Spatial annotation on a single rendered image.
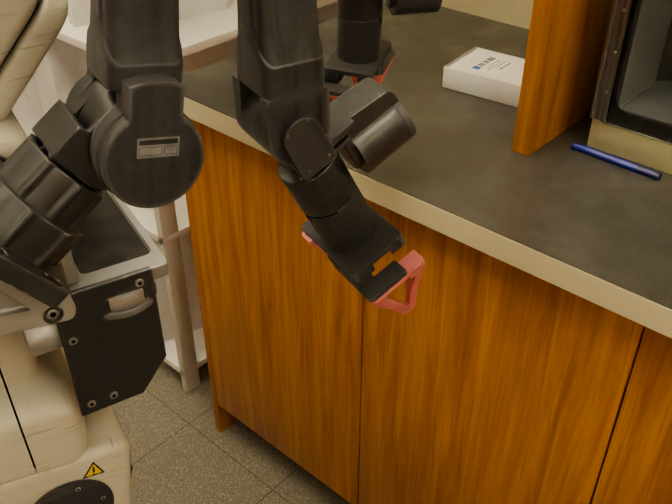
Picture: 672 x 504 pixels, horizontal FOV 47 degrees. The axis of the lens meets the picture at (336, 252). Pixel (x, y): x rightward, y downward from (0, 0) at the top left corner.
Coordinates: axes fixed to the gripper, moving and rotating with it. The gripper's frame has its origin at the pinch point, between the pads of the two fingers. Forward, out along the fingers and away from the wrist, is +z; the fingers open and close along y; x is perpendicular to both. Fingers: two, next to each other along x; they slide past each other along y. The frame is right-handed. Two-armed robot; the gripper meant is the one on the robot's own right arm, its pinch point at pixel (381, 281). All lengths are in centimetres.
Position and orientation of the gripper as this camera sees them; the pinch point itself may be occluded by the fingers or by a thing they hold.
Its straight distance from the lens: 84.0
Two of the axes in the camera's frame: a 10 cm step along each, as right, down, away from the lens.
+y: -5.2, -5.0, 7.0
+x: -7.6, 6.4, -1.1
